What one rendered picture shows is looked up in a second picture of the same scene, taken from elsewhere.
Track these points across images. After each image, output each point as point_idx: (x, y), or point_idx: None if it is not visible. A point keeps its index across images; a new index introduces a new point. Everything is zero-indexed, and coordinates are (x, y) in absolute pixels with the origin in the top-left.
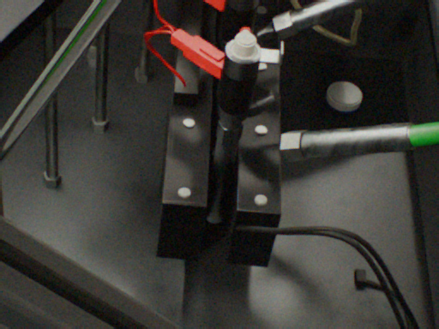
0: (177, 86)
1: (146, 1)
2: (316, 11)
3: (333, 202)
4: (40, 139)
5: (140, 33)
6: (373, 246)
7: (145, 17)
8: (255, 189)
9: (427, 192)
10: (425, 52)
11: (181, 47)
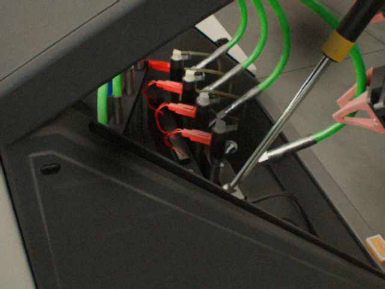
0: (179, 156)
1: (139, 127)
2: (234, 106)
3: (246, 191)
4: None
5: None
6: (270, 203)
7: (139, 135)
8: None
9: (282, 174)
10: (258, 117)
11: (187, 136)
